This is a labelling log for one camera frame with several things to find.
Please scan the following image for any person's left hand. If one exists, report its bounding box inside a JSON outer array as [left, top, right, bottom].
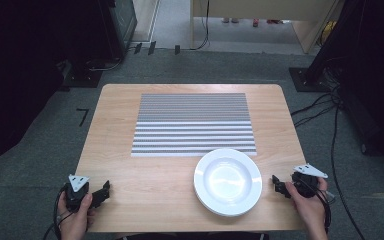
[[56, 192, 96, 240]]

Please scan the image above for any yellow coiled cable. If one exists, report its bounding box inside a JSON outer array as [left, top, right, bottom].
[[319, 20, 338, 45]]

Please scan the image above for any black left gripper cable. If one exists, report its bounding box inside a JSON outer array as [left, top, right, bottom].
[[42, 185, 75, 240]]

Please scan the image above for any light wooden desk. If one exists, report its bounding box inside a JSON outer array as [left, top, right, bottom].
[[189, 0, 345, 55]]

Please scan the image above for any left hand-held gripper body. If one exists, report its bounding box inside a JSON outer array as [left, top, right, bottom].
[[63, 174, 91, 213]]

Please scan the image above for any grey striped placemat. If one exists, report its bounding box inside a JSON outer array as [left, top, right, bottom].
[[130, 92, 258, 158]]

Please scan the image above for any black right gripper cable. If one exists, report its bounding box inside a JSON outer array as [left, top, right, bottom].
[[293, 173, 336, 235]]

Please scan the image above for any black stand with base plate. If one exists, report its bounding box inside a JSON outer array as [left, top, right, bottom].
[[288, 0, 358, 93]]

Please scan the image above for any black floor cable bundle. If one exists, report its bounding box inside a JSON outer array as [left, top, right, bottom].
[[290, 56, 368, 240]]

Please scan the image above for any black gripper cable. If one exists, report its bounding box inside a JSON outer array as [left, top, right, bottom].
[[42, 185, 75, 240], [293, 173, 336, 235]]

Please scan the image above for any black stand base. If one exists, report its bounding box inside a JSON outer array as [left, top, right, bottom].
[[57, 58, 105, 90]]

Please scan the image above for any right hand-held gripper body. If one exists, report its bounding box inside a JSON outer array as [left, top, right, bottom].
[[291, 162, 329, 200]]

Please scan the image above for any white round plate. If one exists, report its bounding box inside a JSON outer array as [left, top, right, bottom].
[[193, 147, 264, 218]]

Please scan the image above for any black hanging cable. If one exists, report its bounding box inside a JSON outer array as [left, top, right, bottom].
[[189, 0, 212, 52]]

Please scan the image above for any person's right hand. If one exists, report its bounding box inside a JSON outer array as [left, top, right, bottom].
[[284, 177, 330, 240]]

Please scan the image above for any dark glass-front cabinet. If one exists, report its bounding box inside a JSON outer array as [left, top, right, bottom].
[[97, 0, 138, 63]]

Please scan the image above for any black floor tape mark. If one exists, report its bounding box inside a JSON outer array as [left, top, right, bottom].
[[76, 107, 90, 128]]

